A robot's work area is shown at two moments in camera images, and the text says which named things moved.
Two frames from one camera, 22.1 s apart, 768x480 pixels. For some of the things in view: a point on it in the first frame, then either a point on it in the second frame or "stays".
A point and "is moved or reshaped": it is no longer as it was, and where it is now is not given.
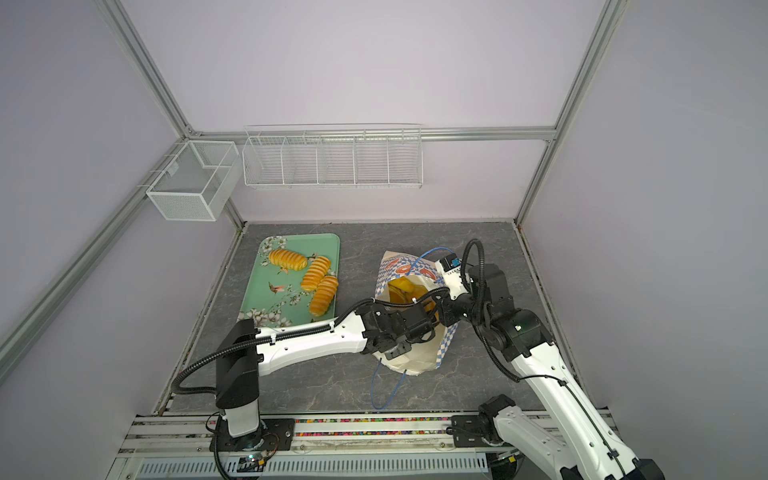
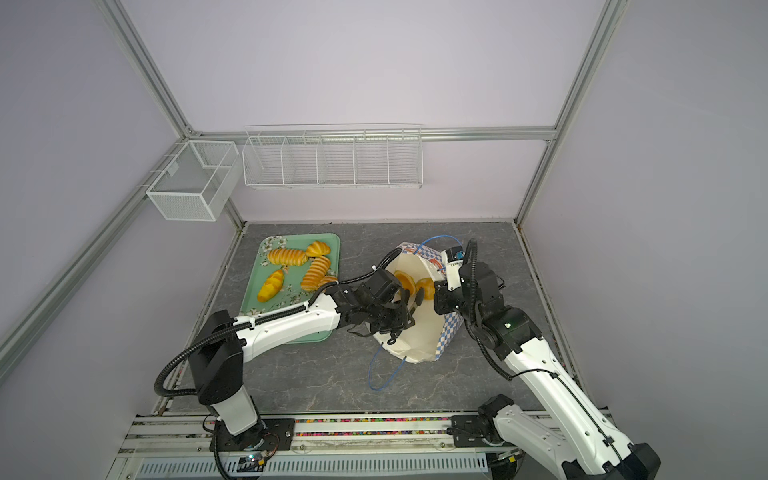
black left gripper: [405, 347] -> [399, 322]
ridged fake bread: [315, 273] stays
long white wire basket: [333, 156] stays
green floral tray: [294, 279] stays
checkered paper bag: [428, 354] is moved or reshaped
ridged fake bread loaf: [288, 260] stays
